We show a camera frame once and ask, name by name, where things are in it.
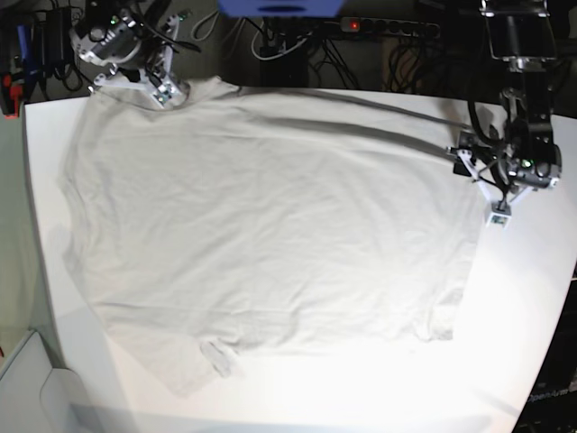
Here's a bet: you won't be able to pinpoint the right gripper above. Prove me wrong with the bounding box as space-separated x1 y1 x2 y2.
87 11 189 101

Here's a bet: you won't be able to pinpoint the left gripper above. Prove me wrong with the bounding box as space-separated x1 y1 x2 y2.
447 143 562 213

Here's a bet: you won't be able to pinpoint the white t-shirt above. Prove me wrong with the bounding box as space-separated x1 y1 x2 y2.
60 78 485 396

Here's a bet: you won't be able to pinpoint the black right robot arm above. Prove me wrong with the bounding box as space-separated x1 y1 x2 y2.
69 1 198 108

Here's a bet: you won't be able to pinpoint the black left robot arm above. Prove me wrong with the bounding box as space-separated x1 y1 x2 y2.
447 1 563 226

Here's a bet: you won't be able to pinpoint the black power adapter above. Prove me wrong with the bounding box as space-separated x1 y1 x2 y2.
36 6 74 78

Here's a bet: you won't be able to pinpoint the blue box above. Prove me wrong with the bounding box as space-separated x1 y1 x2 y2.
217 0 343 17

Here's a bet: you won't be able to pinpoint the red and blue tools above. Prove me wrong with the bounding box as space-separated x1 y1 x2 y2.
1 21 29 119

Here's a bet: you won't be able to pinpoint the white power strip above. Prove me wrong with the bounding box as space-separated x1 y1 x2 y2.
340 17 441 39

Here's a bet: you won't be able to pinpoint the white plastic bin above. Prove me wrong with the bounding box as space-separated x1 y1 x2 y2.
0 328 114 433

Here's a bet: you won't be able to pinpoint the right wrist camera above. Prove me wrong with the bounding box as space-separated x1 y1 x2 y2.
151 82 187 108

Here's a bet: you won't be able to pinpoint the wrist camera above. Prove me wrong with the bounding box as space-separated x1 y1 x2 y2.
485 208 511 229
151 82 187 108

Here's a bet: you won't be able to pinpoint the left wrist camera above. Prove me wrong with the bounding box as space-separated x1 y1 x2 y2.
485 208 511 229

